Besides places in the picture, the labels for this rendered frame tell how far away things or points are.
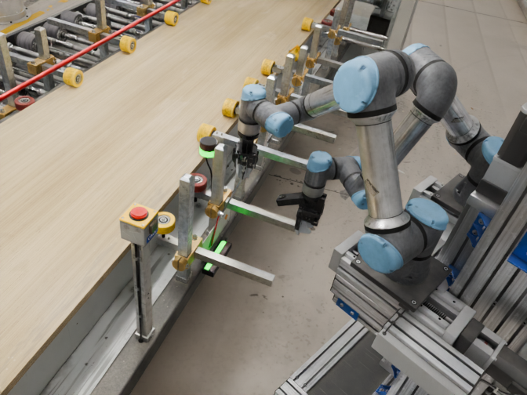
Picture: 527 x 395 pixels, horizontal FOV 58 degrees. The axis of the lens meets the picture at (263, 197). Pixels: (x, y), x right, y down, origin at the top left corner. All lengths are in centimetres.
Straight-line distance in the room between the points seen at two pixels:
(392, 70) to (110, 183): 110
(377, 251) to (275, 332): 135
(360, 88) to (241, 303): 169
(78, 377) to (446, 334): 110
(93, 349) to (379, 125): 113
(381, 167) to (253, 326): 151
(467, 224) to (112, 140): 136
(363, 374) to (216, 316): 78
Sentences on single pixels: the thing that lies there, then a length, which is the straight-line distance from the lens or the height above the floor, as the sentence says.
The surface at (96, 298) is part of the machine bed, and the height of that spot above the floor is 73.
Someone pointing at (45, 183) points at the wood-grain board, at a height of 90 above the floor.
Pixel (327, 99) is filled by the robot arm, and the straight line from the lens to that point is 141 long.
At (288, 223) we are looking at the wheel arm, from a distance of 176.
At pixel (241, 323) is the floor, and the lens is 251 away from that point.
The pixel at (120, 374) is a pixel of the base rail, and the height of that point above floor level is 70.
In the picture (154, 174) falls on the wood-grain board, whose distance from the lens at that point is 186.
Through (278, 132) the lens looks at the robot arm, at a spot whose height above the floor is 130.
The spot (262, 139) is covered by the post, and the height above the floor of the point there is 87.
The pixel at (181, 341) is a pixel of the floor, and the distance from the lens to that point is 243.
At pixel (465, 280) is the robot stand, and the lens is 158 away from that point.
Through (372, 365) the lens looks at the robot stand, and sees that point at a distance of 227.
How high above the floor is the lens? 205
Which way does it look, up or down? 40 degrees down
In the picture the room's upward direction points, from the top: 10 degrees clockwise
